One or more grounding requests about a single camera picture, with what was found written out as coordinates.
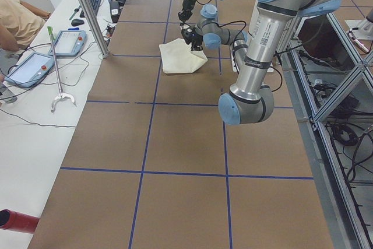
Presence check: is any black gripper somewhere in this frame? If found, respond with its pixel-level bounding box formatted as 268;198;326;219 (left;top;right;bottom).
178;0;196;20
180;19;203;51

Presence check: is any cream long-sleeve shirt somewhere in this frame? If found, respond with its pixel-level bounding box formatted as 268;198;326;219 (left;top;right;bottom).
159;38;207;74

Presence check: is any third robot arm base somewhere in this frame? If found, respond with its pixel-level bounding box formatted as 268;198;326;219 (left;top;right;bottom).
345;10;372;40

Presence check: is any black keyboard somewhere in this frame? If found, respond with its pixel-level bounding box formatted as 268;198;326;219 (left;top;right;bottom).
79;0;104;18

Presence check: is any black computer mouse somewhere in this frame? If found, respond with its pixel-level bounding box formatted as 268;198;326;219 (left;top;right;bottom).
71;19;85;27

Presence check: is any far blue teach pendant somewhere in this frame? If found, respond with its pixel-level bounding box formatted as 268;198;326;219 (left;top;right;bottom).
54;29;87;57

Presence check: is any blue teach pendant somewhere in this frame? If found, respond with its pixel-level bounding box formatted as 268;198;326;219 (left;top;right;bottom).
54;29;87;57
5;52;54;88

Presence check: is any metal reacher grabber tool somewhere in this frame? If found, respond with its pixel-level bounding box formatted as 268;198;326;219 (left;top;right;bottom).
47;26;76;113

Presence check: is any near blue teach pendant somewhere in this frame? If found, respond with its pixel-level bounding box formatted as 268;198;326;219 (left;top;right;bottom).
5;52;54;88

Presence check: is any person in beige shirt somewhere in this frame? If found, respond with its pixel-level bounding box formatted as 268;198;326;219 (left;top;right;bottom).
1;0;51;68

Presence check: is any red cylinder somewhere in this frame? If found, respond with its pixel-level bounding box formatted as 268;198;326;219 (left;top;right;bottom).
1;209;39;234

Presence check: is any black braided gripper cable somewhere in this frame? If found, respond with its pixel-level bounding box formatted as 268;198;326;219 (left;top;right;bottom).
216;20;248;33

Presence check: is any aluminium frame rack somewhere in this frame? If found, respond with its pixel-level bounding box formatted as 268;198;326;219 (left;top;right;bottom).
280;13;372;248

